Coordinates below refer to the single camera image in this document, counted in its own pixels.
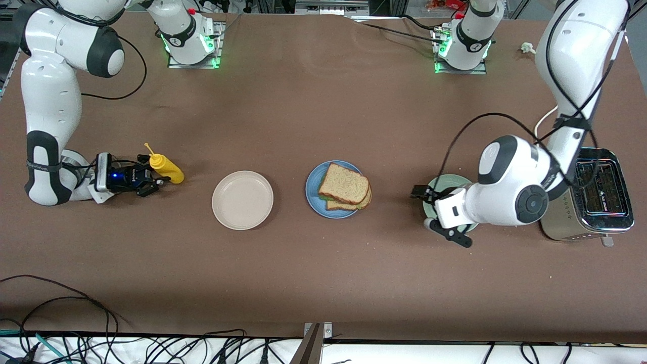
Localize beige round plate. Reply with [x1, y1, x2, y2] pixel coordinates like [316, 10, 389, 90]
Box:
[212, 171, 274, 231]

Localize silver beige toaster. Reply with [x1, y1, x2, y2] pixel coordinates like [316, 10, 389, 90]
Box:
[540, 147, 635, 247]

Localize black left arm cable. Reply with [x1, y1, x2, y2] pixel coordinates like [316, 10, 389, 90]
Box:
[440, 0, 632, 178]

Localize light green round plate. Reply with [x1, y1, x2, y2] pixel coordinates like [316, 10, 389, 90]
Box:
[424, 174, 479, 233]

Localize yellow mustard squeeze bottle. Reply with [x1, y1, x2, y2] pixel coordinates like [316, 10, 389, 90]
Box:
[144, 143, 185, 184]

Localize green lettuce leaf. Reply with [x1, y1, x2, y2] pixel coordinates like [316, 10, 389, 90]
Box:
[317, 194, 365, 209]

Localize blue round plate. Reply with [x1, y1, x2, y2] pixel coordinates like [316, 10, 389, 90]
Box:
[305, 161, 367, 219]

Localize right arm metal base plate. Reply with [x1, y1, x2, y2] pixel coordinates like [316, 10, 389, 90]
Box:
[168, 21, 224, 69]

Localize black looped floor cable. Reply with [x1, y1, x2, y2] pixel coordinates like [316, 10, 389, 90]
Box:
[0, 275, 120, 337]

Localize square brown bread slice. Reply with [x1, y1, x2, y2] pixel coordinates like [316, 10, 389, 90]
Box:
[326, 185, 373, 211]

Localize teal cable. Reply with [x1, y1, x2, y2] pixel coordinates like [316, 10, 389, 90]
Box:
[0, 329, 69, 364]

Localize grey metal camera post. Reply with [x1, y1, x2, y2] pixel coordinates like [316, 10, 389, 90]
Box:
[290, 322, 333, 364]

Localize white toaster power cord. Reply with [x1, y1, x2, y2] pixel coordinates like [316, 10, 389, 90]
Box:
[521, 42, 560, 141]

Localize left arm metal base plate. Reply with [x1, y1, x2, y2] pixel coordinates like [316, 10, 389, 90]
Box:
[432, 25, 488, 75]

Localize black cable on table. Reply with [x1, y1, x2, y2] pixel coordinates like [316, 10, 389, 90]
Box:
[354, 15, 440, 43]

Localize tangled black floor cables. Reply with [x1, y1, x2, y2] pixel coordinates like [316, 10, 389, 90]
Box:
[0, 329, 304, 364]

